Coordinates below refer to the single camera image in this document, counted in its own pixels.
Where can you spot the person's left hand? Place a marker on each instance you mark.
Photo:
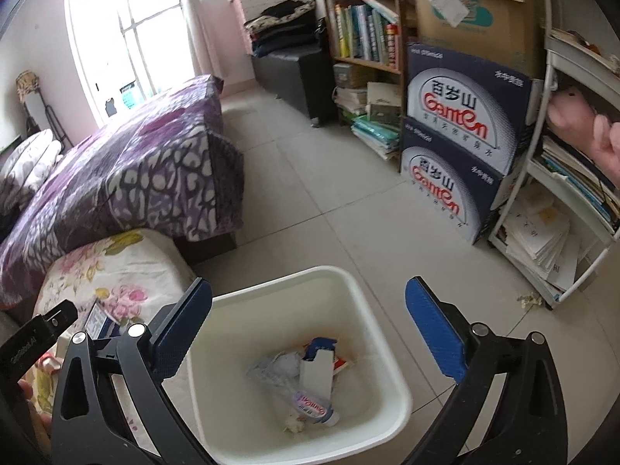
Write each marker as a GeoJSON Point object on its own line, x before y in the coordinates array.
{"type": "Point", "coordinates": [42, 426]}

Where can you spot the window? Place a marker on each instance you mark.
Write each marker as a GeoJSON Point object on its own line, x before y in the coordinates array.
{"type": "Point", "coordinates": [145, 9]}

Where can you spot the wooden bookshelf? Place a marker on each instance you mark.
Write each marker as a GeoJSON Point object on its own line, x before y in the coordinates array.
{"type": "Point", "coordinates": [368, 65]}

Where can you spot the large cardboard box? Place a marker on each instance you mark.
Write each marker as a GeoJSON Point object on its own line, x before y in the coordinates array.
{"type": "Point", "coordinates": [508, 34]}

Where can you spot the stack of loose papers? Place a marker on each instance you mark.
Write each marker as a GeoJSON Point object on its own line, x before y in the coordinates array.
{"type": "Point", "coordinates": [537, 237]}

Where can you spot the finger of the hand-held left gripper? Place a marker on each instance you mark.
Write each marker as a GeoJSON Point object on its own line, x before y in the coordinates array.
{"type": "Point", "coordinates": [58, 317]}

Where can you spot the teal box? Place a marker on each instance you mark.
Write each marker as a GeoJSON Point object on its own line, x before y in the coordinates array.
{"type": "Point", "coordinates": [130, 97]}

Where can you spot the small white paper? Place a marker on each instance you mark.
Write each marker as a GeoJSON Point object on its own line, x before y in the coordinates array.
{"type": "Point", "coordinates": [294, 424]}

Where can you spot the black metal stand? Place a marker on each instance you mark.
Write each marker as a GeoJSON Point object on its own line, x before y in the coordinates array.
{"type": "Point", "coordinates": [26, 82]}

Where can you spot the row of upright books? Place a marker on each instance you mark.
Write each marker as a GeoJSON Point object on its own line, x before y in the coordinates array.
{"type": "Point", "coordinates": [363, 34]}

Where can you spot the pile of dark clothes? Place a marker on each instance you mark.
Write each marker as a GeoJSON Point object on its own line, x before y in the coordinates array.
{"type": "Point", "coordinates": [281, 29]}

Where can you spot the bed with purple quilt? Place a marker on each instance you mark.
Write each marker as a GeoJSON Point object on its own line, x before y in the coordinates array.
{"type": "Point", "coordinates": [121, 169]}

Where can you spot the dark storage bench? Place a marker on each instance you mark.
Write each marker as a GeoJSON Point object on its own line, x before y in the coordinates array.
{"type": "Point", "coordinates": [290, 77]}

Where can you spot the white plastic bin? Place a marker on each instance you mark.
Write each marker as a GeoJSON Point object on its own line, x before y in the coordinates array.
{"type": "Point", "coordinates": [271, 300]}

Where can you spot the black bag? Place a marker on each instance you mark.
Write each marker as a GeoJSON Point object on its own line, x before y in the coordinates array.
{"type": "Point", "coordinates": [320, 29]}

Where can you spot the small blue white box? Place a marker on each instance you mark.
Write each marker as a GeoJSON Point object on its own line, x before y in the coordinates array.
{"type": "Point", "coordinates": [97, 322]}

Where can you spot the stack of flat books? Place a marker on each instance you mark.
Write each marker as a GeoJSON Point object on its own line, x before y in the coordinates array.
{"type": "Point", "coordinates": [373, 126]}

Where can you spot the long white blue box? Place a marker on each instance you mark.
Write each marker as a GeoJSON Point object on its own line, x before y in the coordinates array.
{"type": "Point", "coordinates": [317, 373]}

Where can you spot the pink soft object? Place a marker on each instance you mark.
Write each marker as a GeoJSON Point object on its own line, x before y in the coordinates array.
{"type": "Point", "coordinates": [571, 116]}

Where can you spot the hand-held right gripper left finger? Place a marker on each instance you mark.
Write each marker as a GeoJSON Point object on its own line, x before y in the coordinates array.
{"type": "Point", "coordinates": [179, 334]}

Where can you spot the clear plastic bottle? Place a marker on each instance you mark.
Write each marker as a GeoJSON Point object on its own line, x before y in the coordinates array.
{"type": "Point", "coordinates": [310, 402]}

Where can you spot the white curtain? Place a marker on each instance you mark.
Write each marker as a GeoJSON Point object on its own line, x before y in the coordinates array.
{"type": "Point", "coordinates": [203, 34]}

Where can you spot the blue water carton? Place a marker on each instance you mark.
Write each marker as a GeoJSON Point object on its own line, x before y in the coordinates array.
{"type": "Point", "coordinates": [460, 101]}
{"type": "Point", "coordinates": [445, 189]}

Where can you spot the floral tablecloth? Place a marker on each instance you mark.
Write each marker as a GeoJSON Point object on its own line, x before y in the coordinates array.
{"type": "Point", "coordinates": [121, 261]}

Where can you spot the stack of thin booklets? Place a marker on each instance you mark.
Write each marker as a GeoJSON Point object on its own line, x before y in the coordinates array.
{"type": "Point", "coordinates": [576, 174]}

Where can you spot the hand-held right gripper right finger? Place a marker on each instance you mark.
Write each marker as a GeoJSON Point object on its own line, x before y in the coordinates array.
{"type": "Point", "coordinates": [436, 334]}

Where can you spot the stacked pillows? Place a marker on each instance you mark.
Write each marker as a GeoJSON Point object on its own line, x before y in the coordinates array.
{"type": "Point", "coordinates": [29, 160]}

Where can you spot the crumpled paper scrap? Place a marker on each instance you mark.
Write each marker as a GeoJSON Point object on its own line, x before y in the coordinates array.
{"type": "Point", "coordinates": [528, 300]}

